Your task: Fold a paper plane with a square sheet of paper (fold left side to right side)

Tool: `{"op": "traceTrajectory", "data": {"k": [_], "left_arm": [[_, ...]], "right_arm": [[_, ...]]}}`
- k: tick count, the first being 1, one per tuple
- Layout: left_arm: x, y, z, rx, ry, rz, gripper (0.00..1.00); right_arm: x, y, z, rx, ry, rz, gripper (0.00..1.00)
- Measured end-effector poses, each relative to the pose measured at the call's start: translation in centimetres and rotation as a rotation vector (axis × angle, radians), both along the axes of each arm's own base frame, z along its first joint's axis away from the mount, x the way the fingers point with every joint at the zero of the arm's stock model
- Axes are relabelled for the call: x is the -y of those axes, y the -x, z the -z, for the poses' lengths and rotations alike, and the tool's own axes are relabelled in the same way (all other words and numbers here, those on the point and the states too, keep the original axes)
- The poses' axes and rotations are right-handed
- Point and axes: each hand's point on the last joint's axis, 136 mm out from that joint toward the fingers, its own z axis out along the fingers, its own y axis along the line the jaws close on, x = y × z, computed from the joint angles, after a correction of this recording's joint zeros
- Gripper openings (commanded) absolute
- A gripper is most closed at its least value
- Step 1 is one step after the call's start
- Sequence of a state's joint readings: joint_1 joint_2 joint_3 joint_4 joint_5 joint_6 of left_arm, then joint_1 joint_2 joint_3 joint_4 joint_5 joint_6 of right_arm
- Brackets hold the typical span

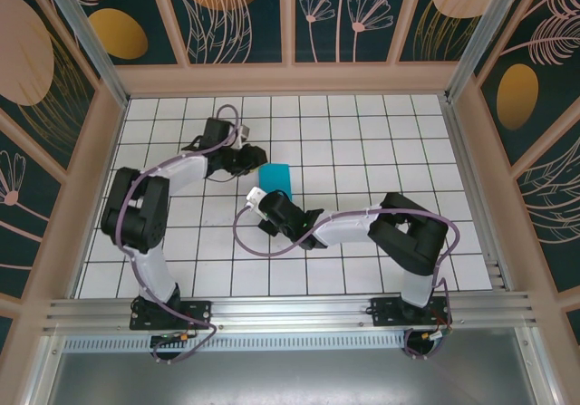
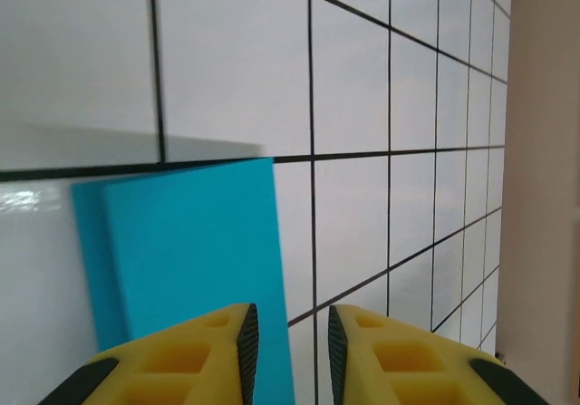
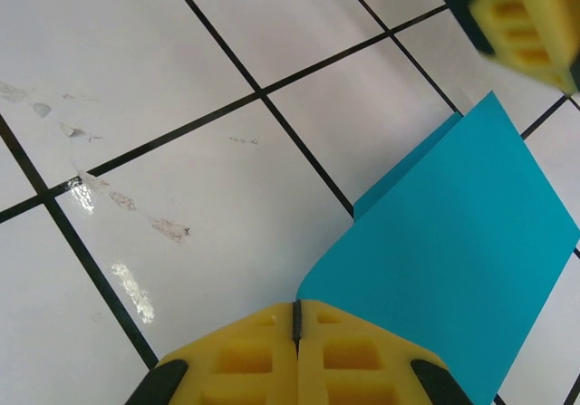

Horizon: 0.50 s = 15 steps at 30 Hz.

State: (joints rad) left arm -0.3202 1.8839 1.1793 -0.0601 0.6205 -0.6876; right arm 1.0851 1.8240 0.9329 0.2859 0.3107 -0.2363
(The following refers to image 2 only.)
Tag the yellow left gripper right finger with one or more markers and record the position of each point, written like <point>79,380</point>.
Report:
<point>408,369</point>

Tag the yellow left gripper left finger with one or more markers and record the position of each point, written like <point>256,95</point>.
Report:
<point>172,369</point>

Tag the teal cloth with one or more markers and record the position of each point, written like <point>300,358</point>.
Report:
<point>190,251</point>

